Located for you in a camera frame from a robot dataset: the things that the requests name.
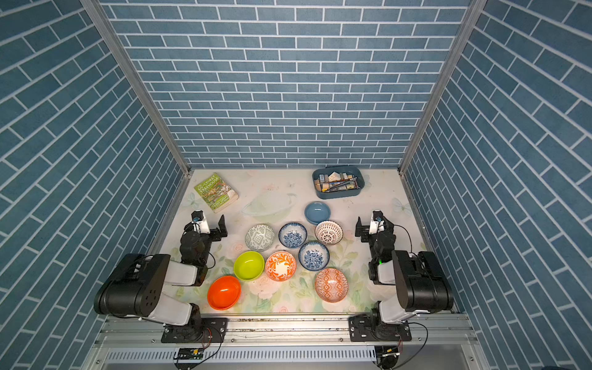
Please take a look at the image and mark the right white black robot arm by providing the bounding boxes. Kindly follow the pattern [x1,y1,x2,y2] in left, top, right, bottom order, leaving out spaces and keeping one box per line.
[348,211,454,342]

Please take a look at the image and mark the green cover book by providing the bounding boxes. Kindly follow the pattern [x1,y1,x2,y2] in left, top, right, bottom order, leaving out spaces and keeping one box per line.
[194,173,239,213]

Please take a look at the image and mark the plain orange bowl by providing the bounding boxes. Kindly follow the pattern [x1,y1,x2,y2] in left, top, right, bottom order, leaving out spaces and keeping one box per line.
[207,276,241,311]

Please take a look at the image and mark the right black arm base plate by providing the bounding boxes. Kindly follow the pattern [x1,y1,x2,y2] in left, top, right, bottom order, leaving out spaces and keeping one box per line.
[348,314,412,342]

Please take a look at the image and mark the orange floral bowl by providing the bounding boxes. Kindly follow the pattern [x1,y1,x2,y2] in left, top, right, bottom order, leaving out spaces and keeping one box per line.
[265,251,297,282]

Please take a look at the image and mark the red geometric patterned bowl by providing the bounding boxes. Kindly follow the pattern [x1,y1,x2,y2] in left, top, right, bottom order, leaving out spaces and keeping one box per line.
[314,268,348,303]

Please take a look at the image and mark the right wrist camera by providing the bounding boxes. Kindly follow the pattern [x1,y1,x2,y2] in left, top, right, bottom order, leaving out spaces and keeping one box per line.
[368,211,385,234]

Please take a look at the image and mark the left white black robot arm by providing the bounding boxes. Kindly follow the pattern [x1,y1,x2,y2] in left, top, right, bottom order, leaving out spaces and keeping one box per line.
[93,211,228,345]

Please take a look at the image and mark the left green circuit board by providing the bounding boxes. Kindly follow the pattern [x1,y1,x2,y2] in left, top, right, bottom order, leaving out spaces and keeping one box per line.
[174,348,204,362]

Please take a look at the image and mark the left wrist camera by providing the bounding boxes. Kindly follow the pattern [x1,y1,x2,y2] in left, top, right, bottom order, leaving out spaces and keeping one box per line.
[191,211,211,234]

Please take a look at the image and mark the aluminium mounting rail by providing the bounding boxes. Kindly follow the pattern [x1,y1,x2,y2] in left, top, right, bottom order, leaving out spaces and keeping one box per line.
[93,313,478,348]

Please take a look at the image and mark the green patterned white bowl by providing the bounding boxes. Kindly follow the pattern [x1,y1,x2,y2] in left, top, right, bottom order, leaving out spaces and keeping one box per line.
[245,224,275,252]

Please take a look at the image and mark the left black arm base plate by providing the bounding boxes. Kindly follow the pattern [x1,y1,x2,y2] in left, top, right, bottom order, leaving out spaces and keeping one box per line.
[160,317,228,345]

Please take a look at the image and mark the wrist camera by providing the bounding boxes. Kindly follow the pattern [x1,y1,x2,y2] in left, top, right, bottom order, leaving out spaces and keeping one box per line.
[191,211,211,234]
[368,211,385,234]

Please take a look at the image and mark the teal plastic bin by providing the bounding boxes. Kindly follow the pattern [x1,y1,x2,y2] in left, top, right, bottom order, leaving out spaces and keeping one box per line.
[311,166,365,200]

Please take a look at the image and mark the white brown patterned bowl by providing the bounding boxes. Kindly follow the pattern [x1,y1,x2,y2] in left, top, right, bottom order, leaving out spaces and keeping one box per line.
[314,220,343,245]

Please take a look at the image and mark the blue floral bowl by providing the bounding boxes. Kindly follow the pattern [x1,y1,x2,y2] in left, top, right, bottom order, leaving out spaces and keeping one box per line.
[298,241,330,271]
[278,222,308,249]

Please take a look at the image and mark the plain blue bowl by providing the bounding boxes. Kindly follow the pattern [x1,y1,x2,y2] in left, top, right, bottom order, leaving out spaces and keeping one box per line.
[304,201,331,225]

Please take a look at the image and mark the art supplies in bin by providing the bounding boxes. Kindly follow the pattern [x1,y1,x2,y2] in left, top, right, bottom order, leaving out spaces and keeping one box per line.
[313,172,361,193]

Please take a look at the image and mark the lime green bowl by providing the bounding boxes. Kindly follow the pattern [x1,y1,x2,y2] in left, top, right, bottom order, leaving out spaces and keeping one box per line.
[234,251,265,282]

